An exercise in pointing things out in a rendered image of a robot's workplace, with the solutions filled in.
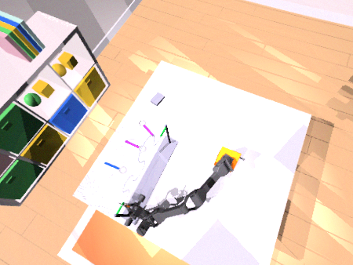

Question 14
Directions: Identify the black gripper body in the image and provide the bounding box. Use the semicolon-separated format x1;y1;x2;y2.
123;194;148;227

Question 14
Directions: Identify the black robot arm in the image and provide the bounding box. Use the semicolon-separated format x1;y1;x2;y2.
130;154;234;237

